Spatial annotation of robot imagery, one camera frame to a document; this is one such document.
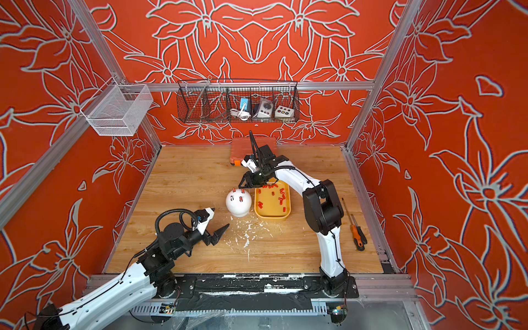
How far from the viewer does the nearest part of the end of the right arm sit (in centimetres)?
71

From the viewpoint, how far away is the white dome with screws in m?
0.87

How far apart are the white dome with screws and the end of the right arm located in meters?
0.04
